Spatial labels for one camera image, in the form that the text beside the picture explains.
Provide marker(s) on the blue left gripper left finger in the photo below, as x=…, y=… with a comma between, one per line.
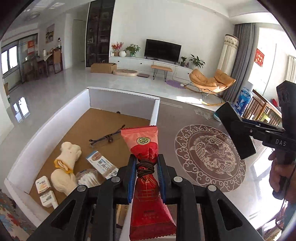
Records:
x=95, y=206

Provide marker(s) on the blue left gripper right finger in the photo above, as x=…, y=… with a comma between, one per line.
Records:
x=203, y=213

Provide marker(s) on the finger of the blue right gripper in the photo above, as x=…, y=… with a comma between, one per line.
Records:
x=259, y=123
x=256, y=133

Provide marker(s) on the black rectangular box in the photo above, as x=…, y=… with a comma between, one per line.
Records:
x=243, y=143

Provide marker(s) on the white small box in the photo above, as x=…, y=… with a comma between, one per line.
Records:
x=48, y=200
x=42, y=184

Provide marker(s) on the cream knitted glove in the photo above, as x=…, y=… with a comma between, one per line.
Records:
x=70, y=153
x=63, y=182

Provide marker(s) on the cotton swabs plastic bag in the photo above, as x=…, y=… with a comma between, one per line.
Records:
x=88, y=177

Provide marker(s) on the red snack packet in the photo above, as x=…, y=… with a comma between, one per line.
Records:
x=150, y=217

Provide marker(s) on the blue white medicine box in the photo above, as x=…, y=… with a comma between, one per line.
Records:
x=102, y=165

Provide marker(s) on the black eyeglasses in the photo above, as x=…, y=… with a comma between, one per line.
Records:
x=108, y=137

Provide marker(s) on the person right hand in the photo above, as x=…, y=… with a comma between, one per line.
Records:
x=278, y=171

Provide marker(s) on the wooden dining chair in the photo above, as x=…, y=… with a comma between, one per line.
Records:
x=260, y=109

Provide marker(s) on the blue patterned cylinder canister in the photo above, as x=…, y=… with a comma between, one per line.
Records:
x=243, y=100

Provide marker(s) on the teal white round device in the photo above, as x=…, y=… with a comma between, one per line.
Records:
x=216, y=117

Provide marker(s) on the orange lounge chair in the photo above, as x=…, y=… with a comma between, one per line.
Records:
x=215, y=85

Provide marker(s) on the white cardboard storage box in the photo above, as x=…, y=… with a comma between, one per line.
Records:
x=81, y=142

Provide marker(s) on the standing air conditioner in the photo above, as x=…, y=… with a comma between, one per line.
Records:
x=228, y=54

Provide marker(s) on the grey curtain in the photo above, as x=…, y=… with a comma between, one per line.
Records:
x=246, y=36

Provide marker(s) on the wooden bench stool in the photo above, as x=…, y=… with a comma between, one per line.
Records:
x=157, y=68

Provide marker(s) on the black television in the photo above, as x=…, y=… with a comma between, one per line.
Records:
x=156, y=49

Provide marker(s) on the white tv cabinet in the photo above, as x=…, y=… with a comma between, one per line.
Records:
x=143, y=65

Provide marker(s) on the green potted plant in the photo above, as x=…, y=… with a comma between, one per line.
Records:
x=133, y=49

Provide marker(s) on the red flower vase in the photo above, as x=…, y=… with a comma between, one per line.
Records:
x=116, y=47

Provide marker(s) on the brown cardboard box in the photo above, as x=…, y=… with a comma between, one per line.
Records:
x=106, y=68

